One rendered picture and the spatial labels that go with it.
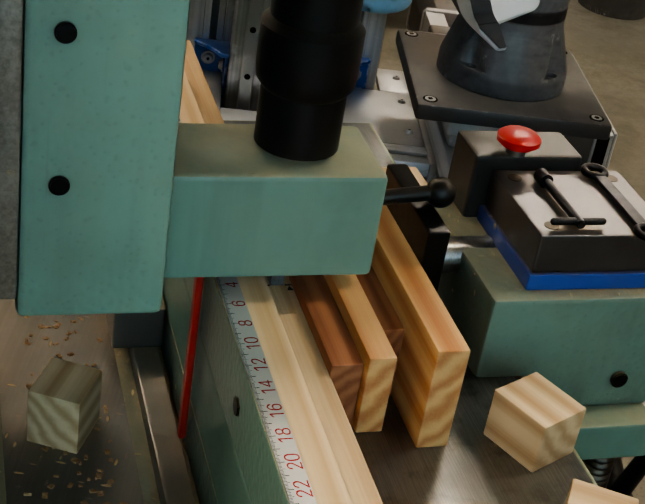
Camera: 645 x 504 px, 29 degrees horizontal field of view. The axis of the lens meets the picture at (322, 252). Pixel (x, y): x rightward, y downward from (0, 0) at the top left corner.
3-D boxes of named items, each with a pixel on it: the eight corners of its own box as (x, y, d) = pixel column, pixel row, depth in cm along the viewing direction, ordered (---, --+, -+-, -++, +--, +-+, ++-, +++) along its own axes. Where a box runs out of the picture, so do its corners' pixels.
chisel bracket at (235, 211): (367, 296, 78) (391, 177, 74) (142, 302, 74) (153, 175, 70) (336, 234, 84) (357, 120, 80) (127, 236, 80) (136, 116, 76)
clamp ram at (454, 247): (508, 347, 84) (539, 231, 79) (403, 351, 81) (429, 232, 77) (462, 273, 91) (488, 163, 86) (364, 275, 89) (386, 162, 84)
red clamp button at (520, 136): (546, 155, 84) (549, 142, 83) (505, 155, 83) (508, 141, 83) (528, 135, 86) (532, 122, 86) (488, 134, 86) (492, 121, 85)
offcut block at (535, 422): (482, 434, 76) (494, 389, 74) (523, 414, 78) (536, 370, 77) (531, 473, 74) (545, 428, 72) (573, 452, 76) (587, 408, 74)
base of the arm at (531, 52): (429, 42, 153) (445, -36, 148) (548, 56, 155) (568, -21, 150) (445, 93, 141) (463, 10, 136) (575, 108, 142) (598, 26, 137)
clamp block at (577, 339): (649, 408, 86) (687, 300, 81) (467, 418, 82) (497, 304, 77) (561, 288, 98) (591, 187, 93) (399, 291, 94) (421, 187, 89)
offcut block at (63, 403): (50, 405, 88) (52, 356, 86) (99, 418, 87) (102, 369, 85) (25, 441, 84) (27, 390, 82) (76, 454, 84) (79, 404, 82)
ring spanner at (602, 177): (669, 244, 79) (671, 237, 79) (641, 244, 78) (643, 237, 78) (600, 167, 87) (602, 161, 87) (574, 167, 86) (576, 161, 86)
